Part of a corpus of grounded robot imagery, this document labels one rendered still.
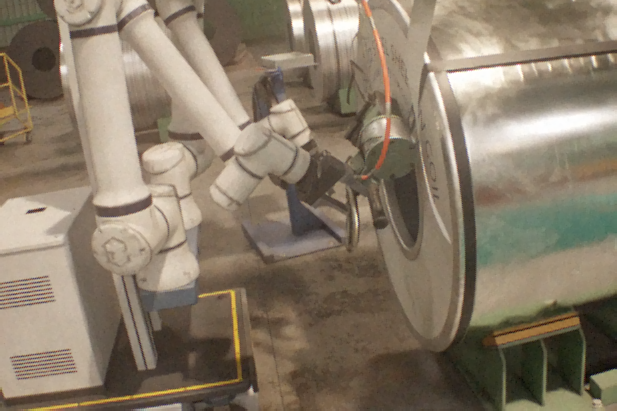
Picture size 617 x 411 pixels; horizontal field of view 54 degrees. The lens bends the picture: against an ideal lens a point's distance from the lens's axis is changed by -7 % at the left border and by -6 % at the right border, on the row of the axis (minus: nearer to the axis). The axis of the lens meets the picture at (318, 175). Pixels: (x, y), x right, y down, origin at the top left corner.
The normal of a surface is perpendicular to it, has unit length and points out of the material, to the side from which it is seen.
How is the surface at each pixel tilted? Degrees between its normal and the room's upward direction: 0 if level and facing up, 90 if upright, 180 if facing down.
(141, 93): 101
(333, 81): 124
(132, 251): 96
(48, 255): 90
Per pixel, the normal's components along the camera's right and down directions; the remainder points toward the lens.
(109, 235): -0.13, 0.34
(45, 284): 0.15, 0.26
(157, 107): 0.19, 0.65
